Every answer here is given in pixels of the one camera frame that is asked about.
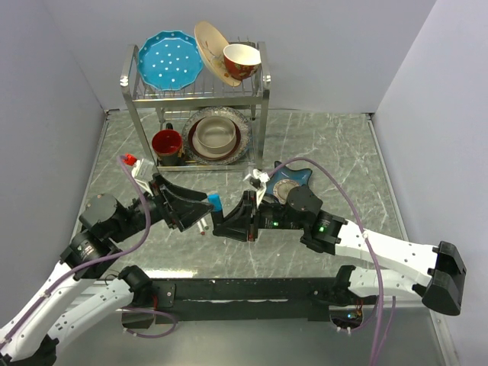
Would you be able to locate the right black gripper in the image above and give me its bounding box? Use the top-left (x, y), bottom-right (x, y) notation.
top-left (213, 190), bottom-right (307, 242)

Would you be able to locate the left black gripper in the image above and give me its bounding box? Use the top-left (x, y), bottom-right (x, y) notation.
top-left (110, 172), bottom-right (216, 242)

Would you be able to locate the white pen with red tip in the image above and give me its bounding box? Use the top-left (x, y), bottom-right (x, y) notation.
top-left (197, 220), bottom-right (205, 236)

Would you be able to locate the blue highlighter cap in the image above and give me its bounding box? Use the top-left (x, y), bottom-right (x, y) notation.
top-left (207, 194), bottom-right (223, 212)

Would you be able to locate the black blue highlighter marker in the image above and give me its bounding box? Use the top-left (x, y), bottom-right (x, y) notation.
top-left (210, 209), bottom-right (224, 228)

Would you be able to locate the white pen with green tip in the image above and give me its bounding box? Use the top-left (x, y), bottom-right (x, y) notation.
top-left (201, 218), bottom-right (209, 230)

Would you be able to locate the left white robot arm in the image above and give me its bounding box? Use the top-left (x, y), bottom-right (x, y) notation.
top-left (1, 174), bottom-right (213, 365)

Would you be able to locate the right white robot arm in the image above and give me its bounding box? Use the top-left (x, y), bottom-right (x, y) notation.
top-left (208, 185), bottom-right (467, 316)

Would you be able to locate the dark red plate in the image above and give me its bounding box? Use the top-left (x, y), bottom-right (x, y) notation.
top-left (188, 120), bottom-right (241, 161)

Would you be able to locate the blue star-shaped dish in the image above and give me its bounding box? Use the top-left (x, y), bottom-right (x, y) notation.
top-left (265, 166), bottom-right (313, 204)

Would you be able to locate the red and black mug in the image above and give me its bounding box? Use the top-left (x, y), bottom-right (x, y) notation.
top-left (152, 129), bottom-right (183, 166)

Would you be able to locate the black base bar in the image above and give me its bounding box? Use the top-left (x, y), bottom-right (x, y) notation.
top-left (106, 277), bottom-right (363, 331)

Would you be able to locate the beige ceramic bowl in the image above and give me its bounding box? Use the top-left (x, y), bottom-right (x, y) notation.
top-left (194, 116), bottom-right (237, 155)

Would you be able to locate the ornate grey rimmed plate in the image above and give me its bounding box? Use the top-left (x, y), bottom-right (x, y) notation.
top-left (181, 107), bottom-right (252, 165)

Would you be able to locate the steel two-tier dish rack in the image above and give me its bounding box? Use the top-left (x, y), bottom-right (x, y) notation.
top-left (120, 40), bottom-right (271, 172)

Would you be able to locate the blue polka dot plate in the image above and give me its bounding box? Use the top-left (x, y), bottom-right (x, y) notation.
top-left (137, 30), bottom-right (204, 92)

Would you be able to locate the red floral bowl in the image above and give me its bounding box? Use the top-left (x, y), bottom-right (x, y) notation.
top-left (223, 43), bottom-right (261, 81)

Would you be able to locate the cream floral plate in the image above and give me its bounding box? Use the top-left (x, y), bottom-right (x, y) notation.
top-left (194, 21), bottom-right (241, 87)

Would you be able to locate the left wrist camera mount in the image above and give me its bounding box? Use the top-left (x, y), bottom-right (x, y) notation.
top-left (121, 154), bottom-right (156, 195)

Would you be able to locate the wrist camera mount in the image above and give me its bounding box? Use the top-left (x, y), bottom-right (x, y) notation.
top-left (243, 165), bottom-right (270, 207)
top-left (121, 154), bottom-right (156, 195)

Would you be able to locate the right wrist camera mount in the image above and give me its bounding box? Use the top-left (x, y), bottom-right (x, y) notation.
top-left (243, 165), bottom-right (270, 207)

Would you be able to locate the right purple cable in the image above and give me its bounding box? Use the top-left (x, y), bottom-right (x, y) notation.
top-left (266, 156), bottom-right (397, 366)

